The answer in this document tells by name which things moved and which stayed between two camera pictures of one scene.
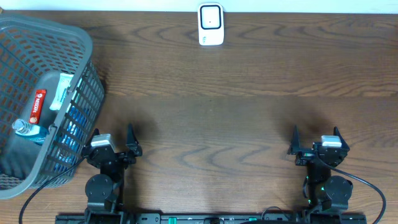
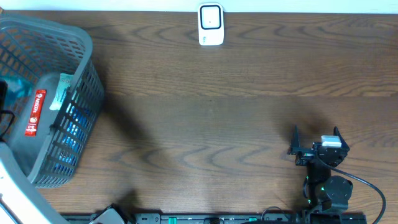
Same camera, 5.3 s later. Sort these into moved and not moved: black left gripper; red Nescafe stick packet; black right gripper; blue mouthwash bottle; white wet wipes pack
Moved: black left gripper; blue mouthwash bottle
Not moved: white wet wipes pack; red Nescafe stick packet; black right gripper
